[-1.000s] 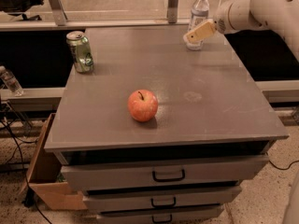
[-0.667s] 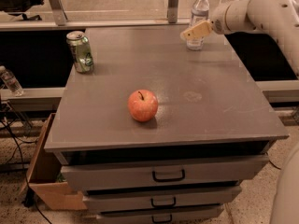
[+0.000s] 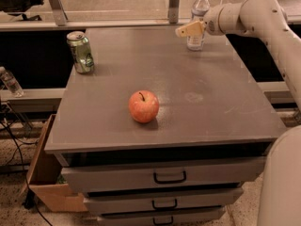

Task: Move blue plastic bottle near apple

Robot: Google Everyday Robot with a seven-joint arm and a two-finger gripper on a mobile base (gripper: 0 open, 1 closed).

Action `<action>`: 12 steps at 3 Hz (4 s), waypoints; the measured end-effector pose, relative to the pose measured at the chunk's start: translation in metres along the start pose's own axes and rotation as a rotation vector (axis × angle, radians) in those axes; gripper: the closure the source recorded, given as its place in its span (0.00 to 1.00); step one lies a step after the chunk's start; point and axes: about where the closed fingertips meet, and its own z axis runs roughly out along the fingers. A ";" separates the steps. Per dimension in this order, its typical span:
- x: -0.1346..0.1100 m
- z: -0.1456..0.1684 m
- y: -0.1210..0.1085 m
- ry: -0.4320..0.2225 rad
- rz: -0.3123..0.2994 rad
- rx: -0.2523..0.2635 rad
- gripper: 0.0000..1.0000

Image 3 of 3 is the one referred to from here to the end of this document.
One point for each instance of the top grey drawer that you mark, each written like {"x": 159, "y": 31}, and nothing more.
{"x": 165, "y": 174}

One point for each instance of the middle grey drawer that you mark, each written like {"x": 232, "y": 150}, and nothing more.
{"x": 162, "y": 201}

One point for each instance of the grey drawer cabinet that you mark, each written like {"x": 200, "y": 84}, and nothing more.
{"x": 210, "y": 107}

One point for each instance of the clear plastic water bottle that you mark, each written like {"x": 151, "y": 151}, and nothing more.
{"x": 198, "y": 10}

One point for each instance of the bottom grey drawer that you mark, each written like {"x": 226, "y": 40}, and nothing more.
{"x": 162, "y": 218}

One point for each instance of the cardboard box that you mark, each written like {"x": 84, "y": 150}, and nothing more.
{"x": 43, "y": 174}

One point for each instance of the green soda can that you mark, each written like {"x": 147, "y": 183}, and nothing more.
{"x": 81, "y": 52}

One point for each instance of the middle metal railing post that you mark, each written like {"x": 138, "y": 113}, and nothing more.
{"x": 173, "y": 11}

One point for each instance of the left metal railing post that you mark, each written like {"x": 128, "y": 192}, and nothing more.
{"x": 58, "y": 12}

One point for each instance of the metal railing post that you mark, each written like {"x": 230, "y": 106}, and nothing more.
{"x": 58, "y": 12}
{"x": 173, "y": 11}

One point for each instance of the red apple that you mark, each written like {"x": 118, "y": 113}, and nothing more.
{"x": 143, "y": 106}

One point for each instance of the grey drawer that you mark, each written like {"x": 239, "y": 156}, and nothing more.
{"x": 162, "y": 218}
{"x": 165, "y": 174}
{"x": 162, "y": 201}

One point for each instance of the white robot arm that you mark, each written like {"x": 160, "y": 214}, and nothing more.
{"x": 280, "y": 202}

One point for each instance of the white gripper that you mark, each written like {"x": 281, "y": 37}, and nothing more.
{"x": 212, "y": 23}

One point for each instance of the small bottle on ledge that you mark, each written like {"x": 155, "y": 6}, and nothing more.
{"x": 11, "y": 82}

